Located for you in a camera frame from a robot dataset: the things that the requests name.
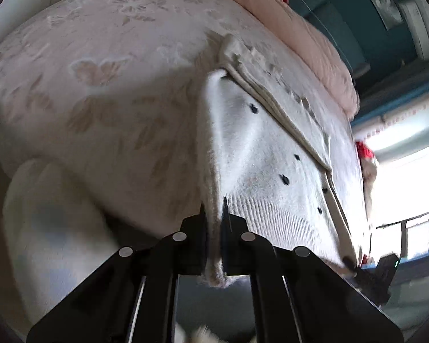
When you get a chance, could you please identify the teal padded headboard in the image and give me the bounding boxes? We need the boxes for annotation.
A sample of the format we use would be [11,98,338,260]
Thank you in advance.
[289,0,418,80]

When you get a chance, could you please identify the red and cream clothes pile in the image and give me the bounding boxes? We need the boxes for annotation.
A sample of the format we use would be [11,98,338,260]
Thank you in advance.
[355,141,378,219]

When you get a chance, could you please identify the cream knitted cardigan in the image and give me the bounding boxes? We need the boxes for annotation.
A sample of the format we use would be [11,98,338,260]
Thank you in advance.
[197,34,366,287]

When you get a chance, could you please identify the pink floral bedspread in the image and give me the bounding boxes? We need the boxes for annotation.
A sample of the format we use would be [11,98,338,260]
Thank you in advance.
[0,0,371,243]

